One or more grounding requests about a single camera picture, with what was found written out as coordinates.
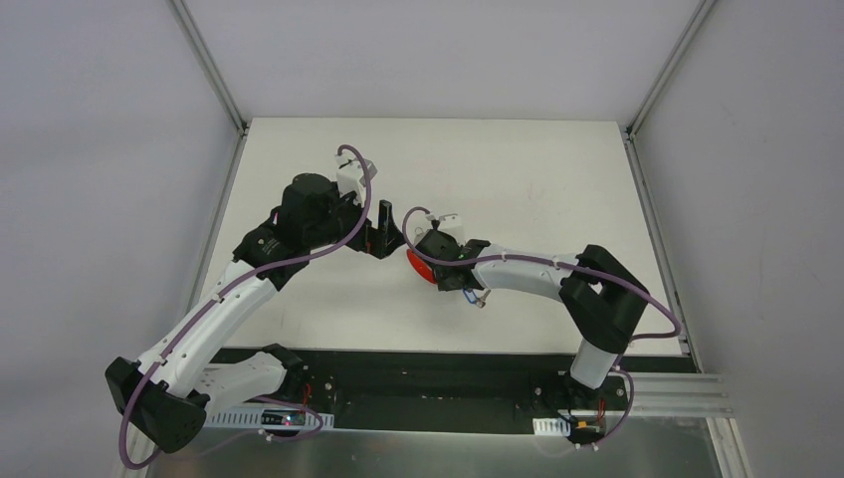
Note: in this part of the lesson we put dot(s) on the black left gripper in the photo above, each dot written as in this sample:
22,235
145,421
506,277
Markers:
373,236

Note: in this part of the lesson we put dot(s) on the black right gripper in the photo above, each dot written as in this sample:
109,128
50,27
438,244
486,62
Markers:
434,249

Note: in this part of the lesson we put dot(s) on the metal key holder red handle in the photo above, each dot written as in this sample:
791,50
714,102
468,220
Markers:
423,269

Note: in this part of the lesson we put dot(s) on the silver key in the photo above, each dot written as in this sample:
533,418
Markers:
481,300

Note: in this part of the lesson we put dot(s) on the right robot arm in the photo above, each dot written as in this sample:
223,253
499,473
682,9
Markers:
604,300

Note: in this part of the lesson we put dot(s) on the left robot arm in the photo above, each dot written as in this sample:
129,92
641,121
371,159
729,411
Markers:
168,392

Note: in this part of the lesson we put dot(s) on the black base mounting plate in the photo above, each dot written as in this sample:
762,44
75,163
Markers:
443,392

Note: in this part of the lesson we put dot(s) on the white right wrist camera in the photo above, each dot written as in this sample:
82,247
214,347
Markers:
450,224

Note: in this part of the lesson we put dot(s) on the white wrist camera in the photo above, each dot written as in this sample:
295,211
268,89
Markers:
450,224
350,178

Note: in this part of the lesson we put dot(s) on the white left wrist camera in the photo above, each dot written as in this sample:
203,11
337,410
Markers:
350,178

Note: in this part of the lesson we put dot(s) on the right white cable duct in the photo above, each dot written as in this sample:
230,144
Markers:
551,427

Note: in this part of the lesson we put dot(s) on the white cable duct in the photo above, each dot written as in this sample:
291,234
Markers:
274,418
551,427

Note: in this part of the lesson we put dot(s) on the left white cable duct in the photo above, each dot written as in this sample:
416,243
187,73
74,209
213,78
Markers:
274,418

